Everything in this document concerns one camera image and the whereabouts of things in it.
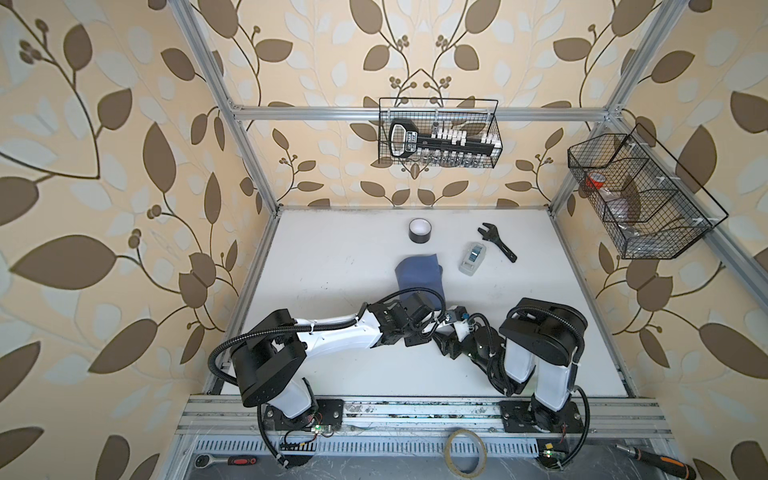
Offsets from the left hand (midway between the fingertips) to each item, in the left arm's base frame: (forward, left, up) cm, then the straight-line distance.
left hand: (430, 319), depth 83 cm
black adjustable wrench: (+37, -26, -7) cm, 46 cm away
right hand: (0, -4, -7) cm, 8 cm away
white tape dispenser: (+25, -16, -4) cm, 30 cm away
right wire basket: (+18, -53, +28) cm, 63 cm away
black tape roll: (+40, +2, -8) cm, 41 cm away
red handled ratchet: (-33, +53, -6) cm, 63 cm away
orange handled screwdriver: (-31, -53, -5) cm, 61 cm away
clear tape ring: (-30, -11, -4) cm, 32 cm away
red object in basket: (+36, -49, +21) cm, 65 cm away
